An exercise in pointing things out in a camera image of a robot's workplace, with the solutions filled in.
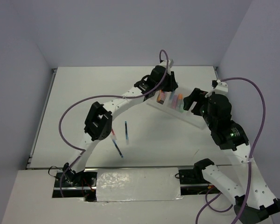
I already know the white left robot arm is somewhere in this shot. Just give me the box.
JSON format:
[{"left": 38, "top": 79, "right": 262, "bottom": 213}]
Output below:
[{"left": 63, "top": 65, "right": 178, "bottom": 186}]

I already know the blue highlighter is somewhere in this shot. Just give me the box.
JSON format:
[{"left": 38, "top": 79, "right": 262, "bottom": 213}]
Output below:
[{"left": 168, "top": 92, "right": 174, "bottom": 108}]

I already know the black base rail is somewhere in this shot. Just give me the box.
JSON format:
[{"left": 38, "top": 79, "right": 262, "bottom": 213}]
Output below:
[{"left": 46, "top": 166, "right": 224, "bottom": 201}]

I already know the red pen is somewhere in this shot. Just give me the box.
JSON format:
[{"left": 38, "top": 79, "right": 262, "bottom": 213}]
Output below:
[{"left": 111, "top": 129, "right": 117, "bottom": 140}]

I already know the pink-capped small bottle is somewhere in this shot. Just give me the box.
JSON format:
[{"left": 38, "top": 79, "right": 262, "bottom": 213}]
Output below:
[{"left": 156, "top": 90, "right": 167, "bottom": 105}]

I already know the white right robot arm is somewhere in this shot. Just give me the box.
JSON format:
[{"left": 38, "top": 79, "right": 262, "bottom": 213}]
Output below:
[{"left": 183, "top": 88, "right": 280, "bottom": 224}]

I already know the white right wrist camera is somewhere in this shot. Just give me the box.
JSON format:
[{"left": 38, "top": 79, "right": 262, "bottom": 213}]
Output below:
[{"left": 205, "top": 79, "right": 228, "bottom": 98}]

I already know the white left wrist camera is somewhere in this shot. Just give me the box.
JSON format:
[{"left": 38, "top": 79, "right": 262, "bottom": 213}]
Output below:
[{"left": 160, "top": 59, "right": 174, "bottom": 74}]

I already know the silver foil tape sheet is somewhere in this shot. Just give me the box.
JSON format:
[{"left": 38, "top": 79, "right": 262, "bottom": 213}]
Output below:
[{"left": 96, "top": 168, "right": 182, "bottom": 202}]

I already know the blue pen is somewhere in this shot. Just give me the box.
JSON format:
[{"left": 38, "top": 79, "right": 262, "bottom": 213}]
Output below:
[{"left": 111, "top": 135, "right": 124, "bottom": 158}]

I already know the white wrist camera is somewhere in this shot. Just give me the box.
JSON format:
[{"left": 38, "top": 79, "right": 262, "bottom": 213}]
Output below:
[
  {"left": 205, "top": 79, "right": 228, "bottom": 98},
  {"left": 160, "top": 59, "right": 174, "bottom": 74}
]

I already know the purple highlighter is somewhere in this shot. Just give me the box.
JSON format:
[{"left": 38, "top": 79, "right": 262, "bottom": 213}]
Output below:
[{"left": 171, "top": 95, "right": 178, "bottom": 110}]

